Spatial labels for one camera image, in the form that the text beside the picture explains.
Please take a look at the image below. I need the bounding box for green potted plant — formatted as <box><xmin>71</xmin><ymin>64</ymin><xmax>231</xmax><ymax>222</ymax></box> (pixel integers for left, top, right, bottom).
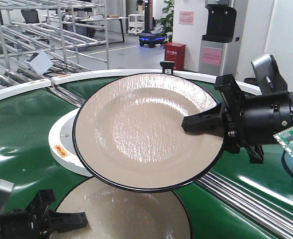
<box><xmin>159</xmin><ymin>0</ymin><xmax>175</xmax><ymax>43</ymax></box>

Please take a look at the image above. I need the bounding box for beige plate black rim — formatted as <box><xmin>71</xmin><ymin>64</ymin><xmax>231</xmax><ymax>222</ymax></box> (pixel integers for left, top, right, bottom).
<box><xmin>50</xmin><ymin>178</ymin><xmax>193</xmax><ymax>239</ymax></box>
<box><xmin>73</xmin><ymin>73</ymin><xmax>224</xmax><ymax>192</ymax></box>

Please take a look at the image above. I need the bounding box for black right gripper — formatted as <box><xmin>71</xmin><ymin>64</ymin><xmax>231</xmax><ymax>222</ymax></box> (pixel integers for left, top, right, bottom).
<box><xmin>181</xmin><ymin>74</ymin><xmax>293</xmax><ymax>153</ymax></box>

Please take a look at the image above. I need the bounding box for blue mobile robot base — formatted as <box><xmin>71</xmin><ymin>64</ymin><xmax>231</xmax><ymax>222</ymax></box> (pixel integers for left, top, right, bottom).
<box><xmin>139</xmin><ymin>0</ymin><xmax>165</xmax><ymax>48</ymax></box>

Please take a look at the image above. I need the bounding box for black sensor box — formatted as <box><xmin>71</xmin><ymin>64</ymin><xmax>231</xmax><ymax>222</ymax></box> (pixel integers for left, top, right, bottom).
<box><xmin>160</xmin><ymin>60</ymin><xmax>175</xmax><ymax>75</ymax></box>

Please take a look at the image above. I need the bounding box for black and silver water dispenser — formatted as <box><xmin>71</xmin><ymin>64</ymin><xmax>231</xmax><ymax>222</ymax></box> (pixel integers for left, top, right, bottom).
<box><xmin>199</xmin><ymin>0</ymin><xmax>237</xmax><ymax>75</ymax></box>

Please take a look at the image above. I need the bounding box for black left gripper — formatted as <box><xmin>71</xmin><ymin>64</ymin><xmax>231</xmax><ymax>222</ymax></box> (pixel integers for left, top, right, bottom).
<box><xmin>0</xmin><ymin>189</ymin><xmax>89</xmax><ymax>239</ymax></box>

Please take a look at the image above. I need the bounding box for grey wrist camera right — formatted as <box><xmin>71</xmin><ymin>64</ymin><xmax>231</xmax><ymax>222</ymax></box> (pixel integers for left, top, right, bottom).
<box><xmin>251</xmin><ymin>52</ymin><xmax>288</xmax><ymax>95</ymax></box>

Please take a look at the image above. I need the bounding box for red fire extinguisher box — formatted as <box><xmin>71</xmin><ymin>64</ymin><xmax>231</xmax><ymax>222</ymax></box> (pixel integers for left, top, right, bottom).
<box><xmin>164</xmin><ymin>42</ymin><xmax>186</xmax><ymax>71</ymax></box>

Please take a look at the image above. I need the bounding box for white device on rack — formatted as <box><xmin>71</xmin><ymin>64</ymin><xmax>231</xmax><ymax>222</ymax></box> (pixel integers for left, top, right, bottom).
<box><xmin>25</xmin><ymin>50</ymin><xmax>54</xmax><ymax>75</ymax></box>

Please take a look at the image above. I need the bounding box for steel conveyor rollers right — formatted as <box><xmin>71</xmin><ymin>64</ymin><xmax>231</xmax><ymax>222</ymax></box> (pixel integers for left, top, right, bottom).
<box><xmin>195</xmin><ymin>172</ymin><xmax>293</xmax><ymax>239</ymax></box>

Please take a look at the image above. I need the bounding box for white utility cart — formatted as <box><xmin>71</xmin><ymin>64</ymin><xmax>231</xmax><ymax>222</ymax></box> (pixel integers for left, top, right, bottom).
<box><xmin>127</xmin><ymin>13</ymin><xmax>145</xmax><ymax>35</ymax></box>

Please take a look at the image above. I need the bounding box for steel roller rack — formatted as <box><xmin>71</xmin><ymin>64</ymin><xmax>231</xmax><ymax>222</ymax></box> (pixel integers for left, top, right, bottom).
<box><xmin>0</xmin><ymin>0</ymin><xmax>109</xmax><ymax>90</ymax></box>

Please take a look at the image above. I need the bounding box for white inner ring guard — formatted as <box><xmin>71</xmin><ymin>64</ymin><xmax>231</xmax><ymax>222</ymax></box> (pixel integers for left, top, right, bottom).
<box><xmin>48</xmin><ymin>108</ymin><xmax>92</xmax><ymax>177</ymax></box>

